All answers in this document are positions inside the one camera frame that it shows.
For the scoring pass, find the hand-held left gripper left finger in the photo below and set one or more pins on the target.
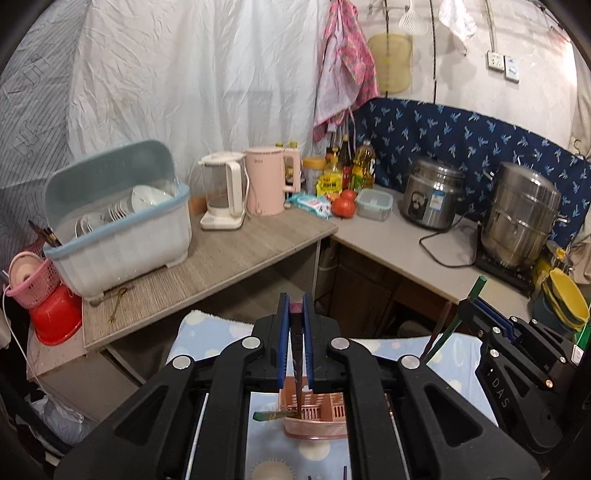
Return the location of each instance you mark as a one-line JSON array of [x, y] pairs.
[[285, 346]]

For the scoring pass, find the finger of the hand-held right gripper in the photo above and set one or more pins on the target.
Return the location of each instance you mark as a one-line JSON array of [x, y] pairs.
[[485, 327], [531, 337]]

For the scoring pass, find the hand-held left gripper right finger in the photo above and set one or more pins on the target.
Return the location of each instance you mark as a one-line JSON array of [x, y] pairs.
[[308, 346]]

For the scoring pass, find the dark maroon straight chopstick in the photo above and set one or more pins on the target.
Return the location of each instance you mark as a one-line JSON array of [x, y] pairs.
[[441, 323]]

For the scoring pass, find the green chopstick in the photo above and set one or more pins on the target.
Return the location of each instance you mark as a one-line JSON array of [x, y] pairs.
[[479, 284], [268, 415]]

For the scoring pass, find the dark maroon wavy chopstick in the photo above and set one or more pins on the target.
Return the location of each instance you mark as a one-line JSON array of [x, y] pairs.
[[298, 397]]

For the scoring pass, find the pink perforated utensil basket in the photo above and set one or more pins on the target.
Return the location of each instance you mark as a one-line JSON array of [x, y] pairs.
[[318, 429]]

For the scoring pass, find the dark blue bowl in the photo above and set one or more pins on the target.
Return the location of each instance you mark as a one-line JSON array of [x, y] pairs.
[[542, 316]]

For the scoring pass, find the black induction cooker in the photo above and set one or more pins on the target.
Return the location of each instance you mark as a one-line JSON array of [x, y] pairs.
[[503, 274]]

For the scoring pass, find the stack of yellow bowls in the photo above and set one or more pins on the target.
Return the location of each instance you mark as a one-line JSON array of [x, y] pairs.
[[570, 295]]

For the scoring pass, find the light blue dotted tablecloth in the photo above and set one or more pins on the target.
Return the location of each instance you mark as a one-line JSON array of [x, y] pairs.
[[207, 332]]

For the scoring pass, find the steel steamer pot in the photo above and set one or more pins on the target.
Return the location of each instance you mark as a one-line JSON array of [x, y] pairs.
[[521, 217]]

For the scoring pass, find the steel rice cooker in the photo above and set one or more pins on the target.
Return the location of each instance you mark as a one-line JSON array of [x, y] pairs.
[[431, 196]]

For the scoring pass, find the large red tomato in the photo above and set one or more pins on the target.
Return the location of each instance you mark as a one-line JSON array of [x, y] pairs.
[[344, 208]]

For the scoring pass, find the blue wet wipes pack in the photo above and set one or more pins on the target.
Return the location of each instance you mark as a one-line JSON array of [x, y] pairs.
[[309, 204]]

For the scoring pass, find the clear lidded food container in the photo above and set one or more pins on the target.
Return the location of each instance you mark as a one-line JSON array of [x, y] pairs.
[[374, 205]]

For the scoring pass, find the small red tomato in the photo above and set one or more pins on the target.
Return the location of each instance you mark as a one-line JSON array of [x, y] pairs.
[[349, 195]]

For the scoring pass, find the pink electric kettle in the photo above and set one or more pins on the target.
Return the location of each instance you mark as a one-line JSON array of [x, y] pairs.
[[263, 184]]

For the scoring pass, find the white glass electric kettle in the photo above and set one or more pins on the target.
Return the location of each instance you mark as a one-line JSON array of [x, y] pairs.
[[224, 194]]

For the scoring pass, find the yellow lidded jar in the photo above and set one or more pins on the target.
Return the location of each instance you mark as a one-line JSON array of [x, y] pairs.
[[313, 175]]

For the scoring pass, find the blue lidded dish drainer box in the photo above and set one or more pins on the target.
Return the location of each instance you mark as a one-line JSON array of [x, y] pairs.
[[129, 249]]

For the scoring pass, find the cooking oil bottle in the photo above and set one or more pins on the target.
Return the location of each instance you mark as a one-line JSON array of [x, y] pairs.
[[364, 168]]

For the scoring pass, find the dark sauce bottle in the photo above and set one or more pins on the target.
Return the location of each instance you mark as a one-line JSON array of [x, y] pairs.
[[345, 159]]

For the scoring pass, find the dark blue printed cloth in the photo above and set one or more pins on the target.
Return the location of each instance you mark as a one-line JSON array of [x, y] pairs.
[[461, 134]]

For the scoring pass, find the white dishes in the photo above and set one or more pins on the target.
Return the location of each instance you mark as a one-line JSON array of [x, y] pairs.
[[143, 198]]

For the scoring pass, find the red plastic basin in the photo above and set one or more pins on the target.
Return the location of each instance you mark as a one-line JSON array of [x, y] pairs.
[[57, 316]]

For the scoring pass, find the pink plastic mesh basket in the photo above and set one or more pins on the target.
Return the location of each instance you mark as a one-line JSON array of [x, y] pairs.
[[39, 290]]

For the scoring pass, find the bundle of dark chopsticks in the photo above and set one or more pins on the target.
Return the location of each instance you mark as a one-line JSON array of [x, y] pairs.
[[48, 236]]

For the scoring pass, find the pink round lid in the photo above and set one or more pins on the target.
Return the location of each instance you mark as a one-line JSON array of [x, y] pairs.
[[25, 272]]

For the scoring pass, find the pink floral cloth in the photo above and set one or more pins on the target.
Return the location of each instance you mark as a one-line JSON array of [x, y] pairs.
[[346, 69]]

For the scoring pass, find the yellow hanging cutting board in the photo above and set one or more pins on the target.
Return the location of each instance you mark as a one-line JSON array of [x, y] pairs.
[[390, 64]]

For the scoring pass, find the white crumpled plastic sheet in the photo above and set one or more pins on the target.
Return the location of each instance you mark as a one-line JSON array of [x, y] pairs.
[[184, 83]]

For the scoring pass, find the white hanging rag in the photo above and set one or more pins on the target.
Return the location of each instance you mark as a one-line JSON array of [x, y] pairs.
[[455, 18]]

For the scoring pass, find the white slotted spoon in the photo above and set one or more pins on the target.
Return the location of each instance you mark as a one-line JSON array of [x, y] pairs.
[[413, 21]]

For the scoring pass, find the white wall switch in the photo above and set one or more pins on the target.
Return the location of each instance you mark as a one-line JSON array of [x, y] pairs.
[[511, 69]]

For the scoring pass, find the white wall socket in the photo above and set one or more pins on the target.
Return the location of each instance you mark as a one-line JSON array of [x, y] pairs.
[[495, 61]]

